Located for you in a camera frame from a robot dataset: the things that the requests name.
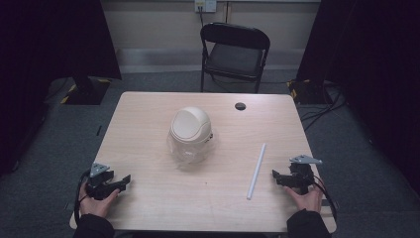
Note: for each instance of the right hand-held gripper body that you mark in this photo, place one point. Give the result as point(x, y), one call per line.
point(302, 175)

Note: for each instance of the dark curtain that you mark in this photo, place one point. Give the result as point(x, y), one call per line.
point(43, 66)
point(376, 66)

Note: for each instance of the black folding chair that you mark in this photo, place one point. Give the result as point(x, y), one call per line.
point(235, 59)

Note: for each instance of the white plastic tube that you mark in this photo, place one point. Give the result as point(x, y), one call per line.
point(256, 171)

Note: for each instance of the person's right hand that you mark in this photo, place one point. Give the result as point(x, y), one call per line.
point(308, 200)

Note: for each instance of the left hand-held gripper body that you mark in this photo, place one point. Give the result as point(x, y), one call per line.
point(99, 185)

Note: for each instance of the white wall outlet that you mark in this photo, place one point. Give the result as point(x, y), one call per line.
point(205, 5)

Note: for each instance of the small black floor object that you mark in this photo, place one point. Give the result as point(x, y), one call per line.
point(99, 130)

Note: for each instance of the person's left hand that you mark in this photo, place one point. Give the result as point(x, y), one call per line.
point(95, 205)

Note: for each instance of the white swing-lid trash can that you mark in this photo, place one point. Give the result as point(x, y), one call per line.
point(190, 130)

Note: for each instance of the black stand base striped tape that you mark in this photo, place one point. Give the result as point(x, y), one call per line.
point(84, 91)
point(305, 92)

